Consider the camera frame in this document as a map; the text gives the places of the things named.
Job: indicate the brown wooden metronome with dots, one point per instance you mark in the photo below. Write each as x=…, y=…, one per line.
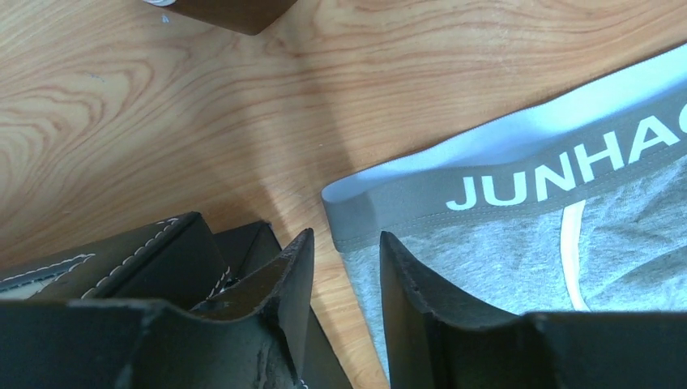
x=249, y=17

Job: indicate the black glass-lid organizer box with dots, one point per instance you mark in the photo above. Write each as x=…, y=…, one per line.
x=178, y=260

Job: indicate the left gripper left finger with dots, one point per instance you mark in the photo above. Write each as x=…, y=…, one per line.
x=252, y=335

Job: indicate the grey underwear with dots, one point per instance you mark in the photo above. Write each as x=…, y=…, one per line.
x=575, y=204

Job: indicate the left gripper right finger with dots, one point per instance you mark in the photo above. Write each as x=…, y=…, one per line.
x=438, y=336

